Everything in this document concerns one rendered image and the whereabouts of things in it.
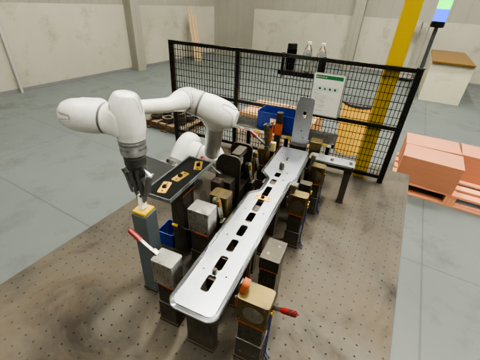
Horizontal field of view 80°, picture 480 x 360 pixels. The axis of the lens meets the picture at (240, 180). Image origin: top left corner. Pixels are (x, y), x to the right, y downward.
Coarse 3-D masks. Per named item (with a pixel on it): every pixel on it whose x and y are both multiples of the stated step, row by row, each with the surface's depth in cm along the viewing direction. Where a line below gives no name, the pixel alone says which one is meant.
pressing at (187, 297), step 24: (264, 168) 173; (288, 168) 175; (240, 216) 133; (264, 216) 134; (216, 240) 120; (240, 240) 120; (240, 264) 109; (192, 288) 99; (216, 288) 100; (192, 312) 92; (216, 312) 92
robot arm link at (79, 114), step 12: (180, 96) 127; (60, 108) 90; (72, 108) 88; (84, 108) 88; (96, 108) 88; (144, 108) 112; (156, 108) 115; (168, 108) 119; (180, 108) 127; (60, 120) 91; (72, 120) 89; (84, 120) 88; (84, 132) 93; (96, 132) 92
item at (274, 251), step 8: (272, 240) 117; (264, 248) 113; (272, 248) 113; (280, 248) 113; (264, 256) 109; (272, 256) 109; (280, 256) 110; (264, 264) 110; (272, 264) 108; (280, 264) 110; (264, 272) 113; (272, 272) 111; (280, 272) 122; (264, 280) 115; (272, 280) 113; (272, 288) 115
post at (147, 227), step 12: (132, 216) 110; (156, 216) 115; (144, 228) 111; (156, 228) 117; (144, 240) 115; (156, 240) 119; (144, 252) 119; (144, 264) 124; (144, 276) 129; (156, 288) 130
